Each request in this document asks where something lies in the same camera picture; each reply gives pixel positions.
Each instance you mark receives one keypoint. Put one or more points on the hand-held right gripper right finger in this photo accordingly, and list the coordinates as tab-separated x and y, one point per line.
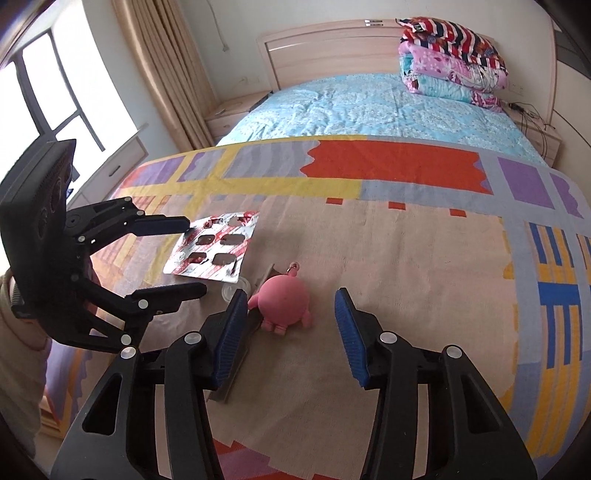
351	337

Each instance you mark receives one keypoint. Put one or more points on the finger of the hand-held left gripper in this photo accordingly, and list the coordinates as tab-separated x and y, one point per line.
157	225
171	295

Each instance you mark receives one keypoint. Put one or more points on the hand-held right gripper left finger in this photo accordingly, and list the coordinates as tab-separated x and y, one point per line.
231	332

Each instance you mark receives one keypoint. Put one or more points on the brown cardboard piece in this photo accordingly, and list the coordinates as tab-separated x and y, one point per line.
233	392

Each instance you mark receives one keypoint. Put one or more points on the silver blister pack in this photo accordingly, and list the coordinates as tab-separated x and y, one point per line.
217	249

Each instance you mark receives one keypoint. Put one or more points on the person's left forearm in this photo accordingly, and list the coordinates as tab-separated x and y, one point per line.
21	369

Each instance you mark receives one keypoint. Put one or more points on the clear plastic lid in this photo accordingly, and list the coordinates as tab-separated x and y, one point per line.
228	293

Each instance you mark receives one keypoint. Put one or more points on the wooden window cabinet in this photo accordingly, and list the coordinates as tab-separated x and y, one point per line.
115	161

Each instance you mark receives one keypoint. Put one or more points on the colourful patterned mat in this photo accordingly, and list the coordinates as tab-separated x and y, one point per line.
406	258

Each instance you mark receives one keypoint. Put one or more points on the wooden nightstand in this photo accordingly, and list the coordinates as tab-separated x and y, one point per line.
231	120
551	138

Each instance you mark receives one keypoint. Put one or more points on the beige curtain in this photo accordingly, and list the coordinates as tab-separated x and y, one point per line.
166	69

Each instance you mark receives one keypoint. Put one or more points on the window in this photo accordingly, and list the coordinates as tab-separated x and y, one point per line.
55	74

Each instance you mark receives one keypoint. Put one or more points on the bed with light blue sheet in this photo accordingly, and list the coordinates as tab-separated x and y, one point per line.
351	106

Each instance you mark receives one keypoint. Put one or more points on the wooden headboard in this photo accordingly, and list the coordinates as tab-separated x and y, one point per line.
332	46

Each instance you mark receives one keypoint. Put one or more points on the blue cartoon folded quilt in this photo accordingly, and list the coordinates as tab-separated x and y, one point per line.
448	90

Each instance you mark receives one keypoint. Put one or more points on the pink cartoon folded quilt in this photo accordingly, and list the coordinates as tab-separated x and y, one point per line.
443	64

